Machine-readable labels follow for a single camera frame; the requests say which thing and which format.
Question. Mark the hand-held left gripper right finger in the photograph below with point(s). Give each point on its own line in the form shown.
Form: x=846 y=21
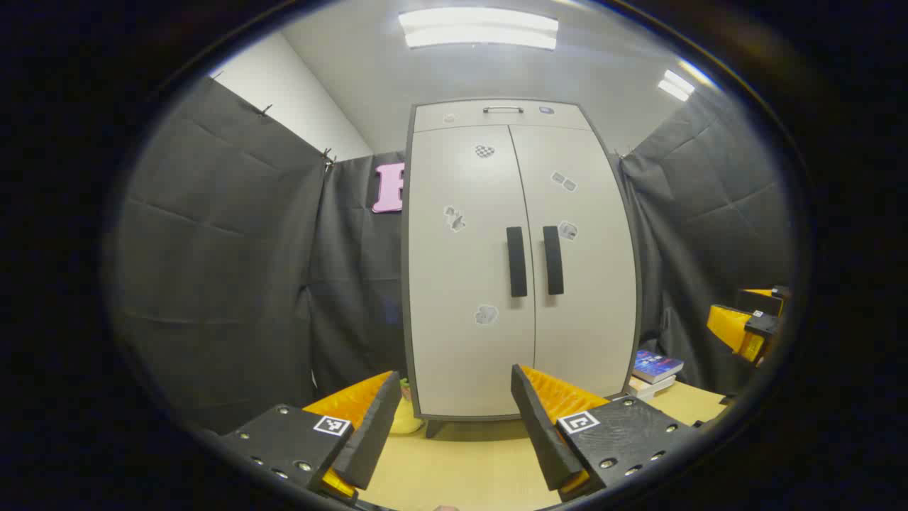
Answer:
x=543 y=433

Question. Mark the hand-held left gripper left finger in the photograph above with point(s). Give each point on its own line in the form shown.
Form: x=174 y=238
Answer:
x=369 y=440

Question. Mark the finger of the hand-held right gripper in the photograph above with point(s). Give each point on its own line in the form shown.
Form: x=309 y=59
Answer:
x=734 y=326
x=766 y=299

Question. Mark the grey shoe cabinet door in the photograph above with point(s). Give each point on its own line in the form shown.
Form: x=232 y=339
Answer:
x=461 y=270
x=596 y=298

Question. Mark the grey double-door shoe cabinet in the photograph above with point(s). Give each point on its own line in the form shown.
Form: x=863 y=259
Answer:
x=406 y=284

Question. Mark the grey cabinet drawer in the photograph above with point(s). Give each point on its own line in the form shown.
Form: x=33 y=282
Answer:
x=461 y=117

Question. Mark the yellow plush toy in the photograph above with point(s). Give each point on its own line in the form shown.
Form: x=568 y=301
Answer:
x=406 y=422

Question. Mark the blue book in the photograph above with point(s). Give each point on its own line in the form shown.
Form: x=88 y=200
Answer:
x=656 y=365

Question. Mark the small ceiling light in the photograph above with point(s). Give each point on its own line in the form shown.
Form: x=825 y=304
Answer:
x=676 y=85

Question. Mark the black backdrop cloth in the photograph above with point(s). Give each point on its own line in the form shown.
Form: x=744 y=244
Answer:
x=213 y=248

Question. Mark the large ceiling light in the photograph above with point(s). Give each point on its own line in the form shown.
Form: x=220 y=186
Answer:
x=479 y=28

